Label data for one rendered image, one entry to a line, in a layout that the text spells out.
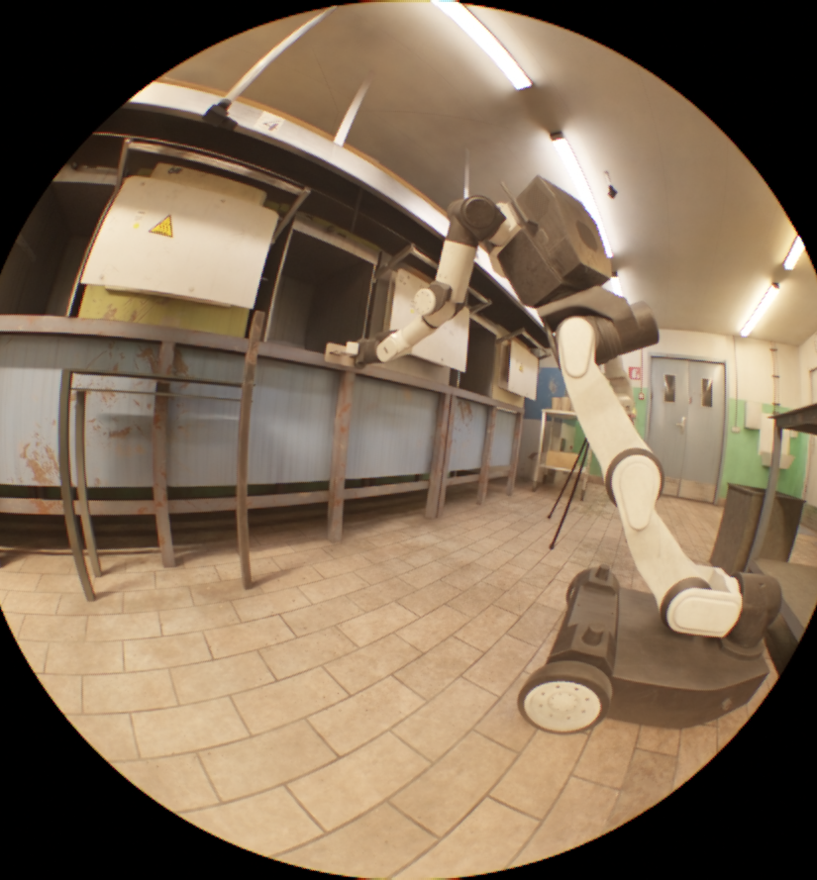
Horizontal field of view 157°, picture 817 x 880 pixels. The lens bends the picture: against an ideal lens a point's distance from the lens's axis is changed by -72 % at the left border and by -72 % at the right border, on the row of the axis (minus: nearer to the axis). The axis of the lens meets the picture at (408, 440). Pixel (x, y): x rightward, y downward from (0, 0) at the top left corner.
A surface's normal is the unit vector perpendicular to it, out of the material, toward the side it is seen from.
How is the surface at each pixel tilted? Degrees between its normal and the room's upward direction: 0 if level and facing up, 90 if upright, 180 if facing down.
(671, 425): 90
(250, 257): 90
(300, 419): 90
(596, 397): 108
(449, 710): 0
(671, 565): 90
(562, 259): 124
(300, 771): 0
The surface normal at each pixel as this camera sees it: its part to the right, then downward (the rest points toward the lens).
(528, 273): -0.86, 0.29
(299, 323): 0.72, 0.12
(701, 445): -0.69, -0.03
